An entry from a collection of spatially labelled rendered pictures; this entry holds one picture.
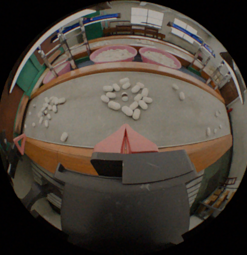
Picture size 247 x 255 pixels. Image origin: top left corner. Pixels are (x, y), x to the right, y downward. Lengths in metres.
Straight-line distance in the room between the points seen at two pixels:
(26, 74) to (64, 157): 0.83
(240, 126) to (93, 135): 4.57
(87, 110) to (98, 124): 0.06
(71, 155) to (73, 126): 0.10
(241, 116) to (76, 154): 4.66
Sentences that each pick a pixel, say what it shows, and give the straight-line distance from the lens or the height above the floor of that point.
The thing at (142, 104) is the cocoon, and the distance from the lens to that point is 0.25.
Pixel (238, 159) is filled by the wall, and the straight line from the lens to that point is 4.59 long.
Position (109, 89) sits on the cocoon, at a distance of 0.29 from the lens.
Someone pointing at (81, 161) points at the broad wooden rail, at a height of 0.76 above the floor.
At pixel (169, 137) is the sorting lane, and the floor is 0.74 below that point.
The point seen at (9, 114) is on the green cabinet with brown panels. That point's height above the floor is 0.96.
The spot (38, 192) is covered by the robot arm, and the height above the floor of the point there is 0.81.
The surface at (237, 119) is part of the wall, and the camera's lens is 4.54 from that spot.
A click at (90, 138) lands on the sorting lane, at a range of 0.26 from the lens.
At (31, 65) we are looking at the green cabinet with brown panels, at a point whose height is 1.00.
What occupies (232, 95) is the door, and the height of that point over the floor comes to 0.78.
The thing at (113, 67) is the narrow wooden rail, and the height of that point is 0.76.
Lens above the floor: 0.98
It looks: 77 degrees down
